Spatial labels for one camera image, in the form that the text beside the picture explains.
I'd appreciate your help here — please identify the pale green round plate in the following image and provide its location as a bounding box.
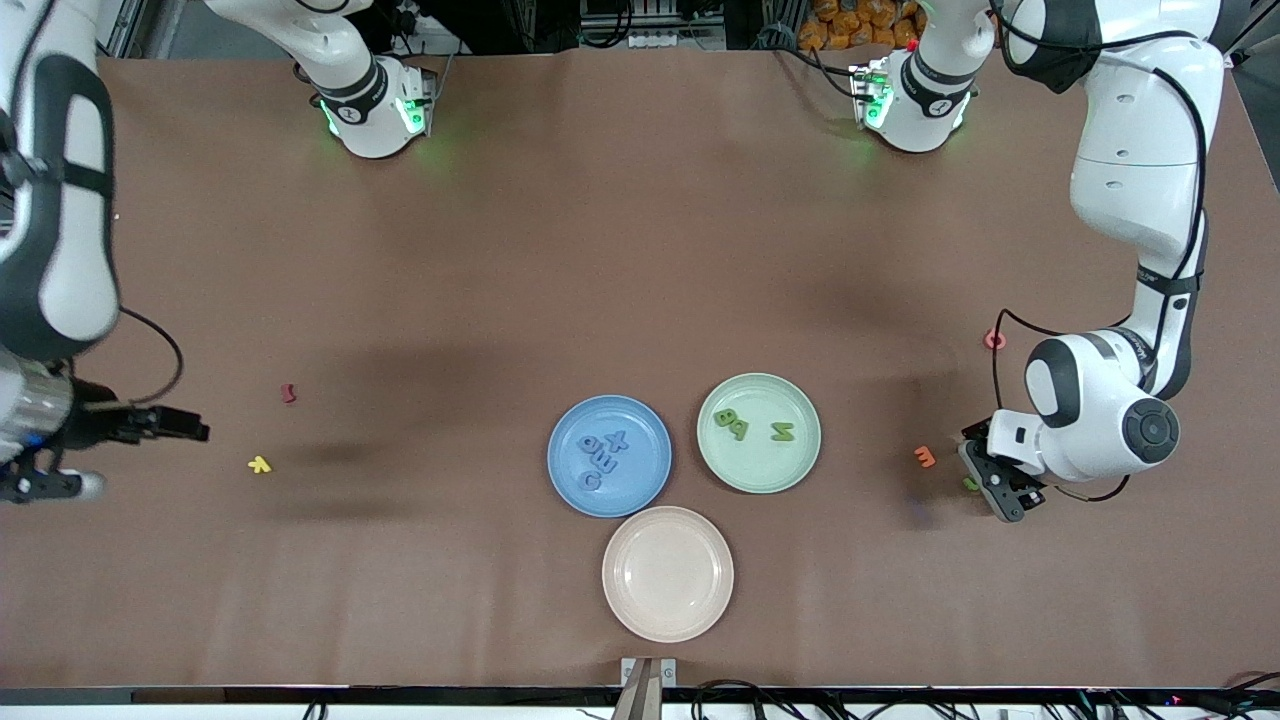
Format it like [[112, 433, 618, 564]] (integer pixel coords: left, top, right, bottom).
[[697, 373, 822, 495]]

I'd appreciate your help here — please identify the beige round plate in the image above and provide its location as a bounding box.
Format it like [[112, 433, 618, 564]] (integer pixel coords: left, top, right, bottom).
[[602, 506, 735, 643]]

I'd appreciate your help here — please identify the blue round plate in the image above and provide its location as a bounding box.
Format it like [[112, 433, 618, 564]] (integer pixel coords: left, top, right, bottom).
[[548, 395, 673, 519]]

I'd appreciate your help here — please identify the brown table cover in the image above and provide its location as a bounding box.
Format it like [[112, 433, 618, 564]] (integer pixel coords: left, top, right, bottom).
[[0, 45, 1280, 691]]

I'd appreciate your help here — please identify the orange packaged goods bag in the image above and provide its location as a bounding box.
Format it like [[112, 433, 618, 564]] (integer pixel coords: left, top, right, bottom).
[[798, 0, 926, 51]]

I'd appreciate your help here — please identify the white power strip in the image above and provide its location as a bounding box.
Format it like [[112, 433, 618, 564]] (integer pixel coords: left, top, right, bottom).
[[405, 0, 457, 37]]

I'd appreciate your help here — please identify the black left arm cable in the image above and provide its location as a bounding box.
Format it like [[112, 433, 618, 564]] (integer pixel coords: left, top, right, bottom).
[[990, 0, 1226, 501]]

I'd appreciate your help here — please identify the black table edge rail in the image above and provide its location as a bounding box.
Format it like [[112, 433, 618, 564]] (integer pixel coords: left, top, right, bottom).
[[0, 686, 1280, 708]]

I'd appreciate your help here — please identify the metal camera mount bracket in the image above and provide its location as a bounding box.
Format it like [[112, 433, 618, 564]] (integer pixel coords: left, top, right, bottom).
[[620, 657, 678, 720]]

